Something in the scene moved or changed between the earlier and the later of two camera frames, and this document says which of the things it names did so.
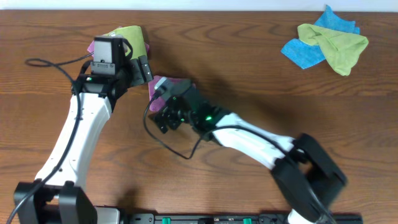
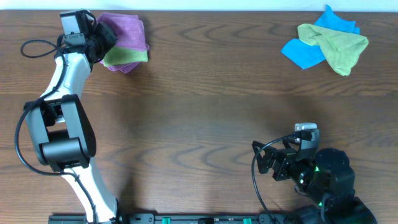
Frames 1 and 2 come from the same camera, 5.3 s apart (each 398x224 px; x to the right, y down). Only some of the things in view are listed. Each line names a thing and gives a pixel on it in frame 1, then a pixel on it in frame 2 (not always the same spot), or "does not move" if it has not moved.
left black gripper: [140, 73] → [109, 34]
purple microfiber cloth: [160, 103] → [128, 29]
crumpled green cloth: [340, 48] does not move
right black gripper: [166, 117] → [284, 158]
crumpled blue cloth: [305, 55] does not move
